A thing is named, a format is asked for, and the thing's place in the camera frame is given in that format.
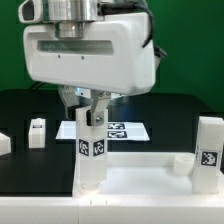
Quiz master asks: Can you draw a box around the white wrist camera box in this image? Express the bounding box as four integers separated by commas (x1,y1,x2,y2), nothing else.
18,0,43,24

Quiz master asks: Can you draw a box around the white desk top tray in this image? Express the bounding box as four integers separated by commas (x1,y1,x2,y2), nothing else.
71,151,224,200

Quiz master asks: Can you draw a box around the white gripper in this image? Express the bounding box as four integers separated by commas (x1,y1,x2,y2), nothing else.
23,13,156,126

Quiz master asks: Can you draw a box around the white marker sheet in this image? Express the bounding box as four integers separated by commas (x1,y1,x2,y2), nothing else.
56,121,150,141

